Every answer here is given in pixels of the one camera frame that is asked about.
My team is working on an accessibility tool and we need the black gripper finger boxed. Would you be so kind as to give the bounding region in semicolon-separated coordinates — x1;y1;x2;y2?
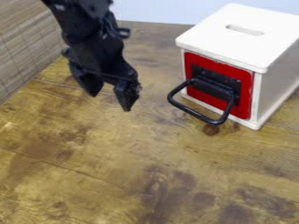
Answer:
69;63;104;97
113;80;140;112

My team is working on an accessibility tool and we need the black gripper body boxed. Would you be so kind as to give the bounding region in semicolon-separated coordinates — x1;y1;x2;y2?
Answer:
60;20;140;85

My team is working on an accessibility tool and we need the black metal drawer handle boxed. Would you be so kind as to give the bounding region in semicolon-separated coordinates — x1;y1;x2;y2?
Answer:
167;65;243;126

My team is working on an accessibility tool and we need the red drawer front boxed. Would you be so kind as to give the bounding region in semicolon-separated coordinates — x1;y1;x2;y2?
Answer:
183;52;254;120

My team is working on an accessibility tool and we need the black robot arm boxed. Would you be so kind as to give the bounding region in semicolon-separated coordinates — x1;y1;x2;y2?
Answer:
41;0;140;111

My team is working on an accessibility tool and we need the white wooden box cabinet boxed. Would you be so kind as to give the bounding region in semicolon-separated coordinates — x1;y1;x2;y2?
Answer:
168;3;299;130

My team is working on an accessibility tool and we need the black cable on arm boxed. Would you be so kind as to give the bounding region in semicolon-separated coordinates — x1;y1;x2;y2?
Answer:
101;16;132;40

